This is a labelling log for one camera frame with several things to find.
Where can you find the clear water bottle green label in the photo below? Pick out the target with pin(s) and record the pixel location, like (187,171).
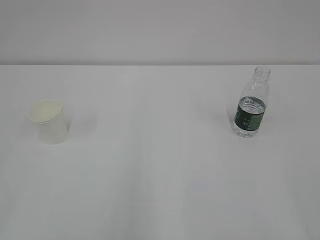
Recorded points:
(252,103)

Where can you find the white paper cup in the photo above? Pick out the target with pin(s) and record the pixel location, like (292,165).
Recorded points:
(48,118)

